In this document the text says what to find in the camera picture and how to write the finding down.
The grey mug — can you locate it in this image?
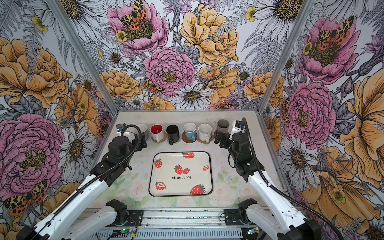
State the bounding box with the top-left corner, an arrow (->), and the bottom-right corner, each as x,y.
217,119 -> 230,134

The white mug purple handle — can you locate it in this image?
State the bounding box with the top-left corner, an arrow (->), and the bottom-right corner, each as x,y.
137,124 -> 151,142

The cork paw print coaster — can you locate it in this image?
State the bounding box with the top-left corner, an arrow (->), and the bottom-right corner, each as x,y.
197,135 -> 215,145

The red interior mug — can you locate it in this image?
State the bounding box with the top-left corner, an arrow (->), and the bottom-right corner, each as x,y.
150,124 -> 165,141

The woven rattan coaster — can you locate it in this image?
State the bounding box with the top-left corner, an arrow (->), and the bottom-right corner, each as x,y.
151,135 -> 167,144

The white mug blue handle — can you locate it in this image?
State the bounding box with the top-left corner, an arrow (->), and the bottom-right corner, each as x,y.
184,123 -> 197,141

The glossy brown wooden coaster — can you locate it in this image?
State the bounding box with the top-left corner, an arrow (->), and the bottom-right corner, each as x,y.
182,133 -> 195,144

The black mug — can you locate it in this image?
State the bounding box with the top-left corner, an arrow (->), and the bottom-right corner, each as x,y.
166,125 -> 180,146

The grey crochet coaster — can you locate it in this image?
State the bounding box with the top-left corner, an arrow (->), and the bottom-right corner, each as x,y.
168,135 -> 181,146

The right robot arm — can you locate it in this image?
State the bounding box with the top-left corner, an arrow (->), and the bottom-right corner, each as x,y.
214,131 -> 322,240

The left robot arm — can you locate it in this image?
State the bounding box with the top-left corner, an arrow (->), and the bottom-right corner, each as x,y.
17,136 -> 147,240

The white tray with strawberries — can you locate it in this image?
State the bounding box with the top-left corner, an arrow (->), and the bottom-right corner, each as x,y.
149,151 -> 214,197

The green circuit board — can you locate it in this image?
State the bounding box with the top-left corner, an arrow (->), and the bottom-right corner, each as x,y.
111,229 -> 136,238

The right small circuit board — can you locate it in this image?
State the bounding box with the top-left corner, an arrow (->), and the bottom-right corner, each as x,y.
247,227 -> 260,235

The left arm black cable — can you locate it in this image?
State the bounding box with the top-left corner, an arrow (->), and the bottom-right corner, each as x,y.
32,124 -> 143,235

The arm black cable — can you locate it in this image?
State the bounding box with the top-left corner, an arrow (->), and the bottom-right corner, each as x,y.
32,124 -> 143,235
241,117 -> 346,240

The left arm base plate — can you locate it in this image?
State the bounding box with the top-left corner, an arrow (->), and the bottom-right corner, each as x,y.
114,210 -> 144,227

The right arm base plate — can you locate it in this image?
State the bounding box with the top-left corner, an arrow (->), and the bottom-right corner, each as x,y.
224,208 -> 250,226

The aluminium front rail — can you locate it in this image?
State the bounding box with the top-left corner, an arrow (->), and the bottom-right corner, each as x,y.
53,206 -> 313,230

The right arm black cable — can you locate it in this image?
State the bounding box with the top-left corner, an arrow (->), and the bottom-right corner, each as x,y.
241,117 -> 346,240

